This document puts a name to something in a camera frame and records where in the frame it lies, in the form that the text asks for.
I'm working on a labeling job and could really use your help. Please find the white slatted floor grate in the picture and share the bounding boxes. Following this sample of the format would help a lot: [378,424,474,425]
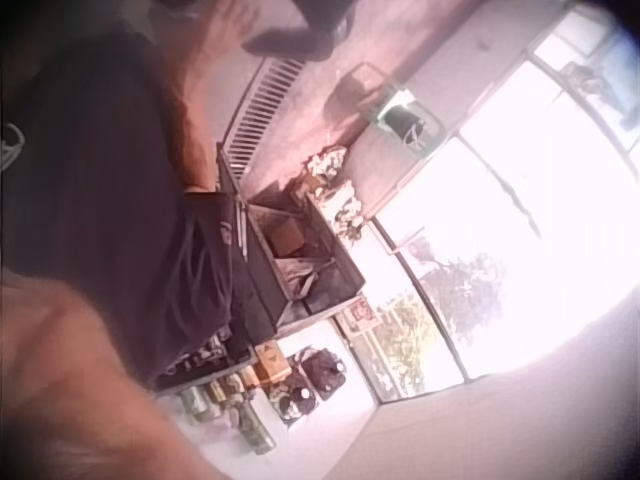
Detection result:
[222,56,312,182]

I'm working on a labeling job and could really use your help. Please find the row of green bottles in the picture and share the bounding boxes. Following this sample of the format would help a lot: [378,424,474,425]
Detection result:
[177,362,279,457]

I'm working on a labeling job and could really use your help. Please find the person's right hand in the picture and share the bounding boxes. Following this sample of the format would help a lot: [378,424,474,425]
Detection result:
[198,0,262,57]

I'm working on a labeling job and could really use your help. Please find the black crate of bottles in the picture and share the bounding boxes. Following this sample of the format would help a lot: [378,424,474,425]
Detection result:
[268,348,351,432]

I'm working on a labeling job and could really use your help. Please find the large glass window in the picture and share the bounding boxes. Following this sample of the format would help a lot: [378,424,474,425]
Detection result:
[344,9,640,406]

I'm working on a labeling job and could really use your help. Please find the orange cardboard box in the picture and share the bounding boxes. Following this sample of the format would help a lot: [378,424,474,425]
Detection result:
[253,341,292,387]

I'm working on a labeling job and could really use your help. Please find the heap of white packets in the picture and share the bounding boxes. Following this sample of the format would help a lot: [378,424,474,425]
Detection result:
[298,144,369,240]

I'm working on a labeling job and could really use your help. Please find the bin with black bag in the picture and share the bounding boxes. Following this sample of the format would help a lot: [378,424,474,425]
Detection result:
[368,88,447,157]

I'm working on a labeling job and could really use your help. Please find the dark metal compartment cart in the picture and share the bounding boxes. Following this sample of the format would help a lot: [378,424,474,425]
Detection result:
[214,142,367,346]

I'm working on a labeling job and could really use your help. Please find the red and white poster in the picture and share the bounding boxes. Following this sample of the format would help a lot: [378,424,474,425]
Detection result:
[337,296,383,335]

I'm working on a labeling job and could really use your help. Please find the person's legs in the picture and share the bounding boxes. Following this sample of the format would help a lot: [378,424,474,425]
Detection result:
[241,0,357,63]

